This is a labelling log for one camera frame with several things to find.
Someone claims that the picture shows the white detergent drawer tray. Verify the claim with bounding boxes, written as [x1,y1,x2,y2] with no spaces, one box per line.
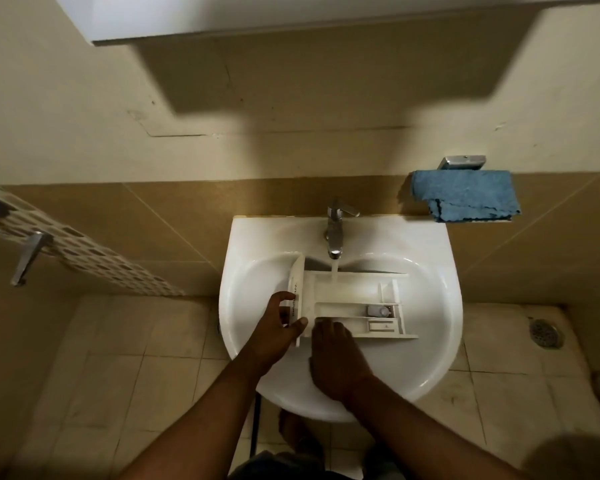
[285,252,419,347]

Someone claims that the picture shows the person's right forearm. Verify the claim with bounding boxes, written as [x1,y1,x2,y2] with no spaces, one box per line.
[341,377,528,480]

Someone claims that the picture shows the dark sink drain pipe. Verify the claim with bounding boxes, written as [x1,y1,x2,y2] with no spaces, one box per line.
[249,393,261,459]

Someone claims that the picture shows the white ceramic sink basin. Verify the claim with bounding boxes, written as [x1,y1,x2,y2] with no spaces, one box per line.
[218,215,464,423]

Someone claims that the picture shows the metal lever handle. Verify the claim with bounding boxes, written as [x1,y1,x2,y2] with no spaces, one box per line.
[10,231,54,288]

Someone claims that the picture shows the white wall cabinet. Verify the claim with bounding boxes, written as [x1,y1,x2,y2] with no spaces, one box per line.
[52,0,600,46]

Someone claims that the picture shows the person's right hand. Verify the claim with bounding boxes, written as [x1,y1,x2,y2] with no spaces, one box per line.
[308,317,376,403]

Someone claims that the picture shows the blue cleaning cloth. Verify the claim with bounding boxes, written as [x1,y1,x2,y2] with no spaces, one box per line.
[411,169,522,223]

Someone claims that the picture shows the patterned white panel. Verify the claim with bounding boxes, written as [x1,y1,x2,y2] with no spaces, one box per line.
[0,177,186,298]

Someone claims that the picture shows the round metal floor drain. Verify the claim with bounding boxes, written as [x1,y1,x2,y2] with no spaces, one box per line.
[529,318,565,350]

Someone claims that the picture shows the person's left hand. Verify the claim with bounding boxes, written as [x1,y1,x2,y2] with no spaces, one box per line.
[237,291,309,378]

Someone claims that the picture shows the person's left forearm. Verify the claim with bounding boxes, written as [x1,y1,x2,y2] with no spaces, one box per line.
[117,361,267,480]

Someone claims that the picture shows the person's dark shorts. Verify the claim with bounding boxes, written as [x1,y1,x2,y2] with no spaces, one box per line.
[227,447,411,480]

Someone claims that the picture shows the metal wall bracket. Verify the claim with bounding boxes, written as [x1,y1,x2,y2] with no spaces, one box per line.
[437,155,487,171]

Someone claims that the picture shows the chrome sink faucet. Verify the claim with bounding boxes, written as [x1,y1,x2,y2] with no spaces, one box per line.
[324,197,361,260]

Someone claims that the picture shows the person's foot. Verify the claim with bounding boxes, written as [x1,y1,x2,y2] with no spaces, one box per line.
[278,410,326,463]

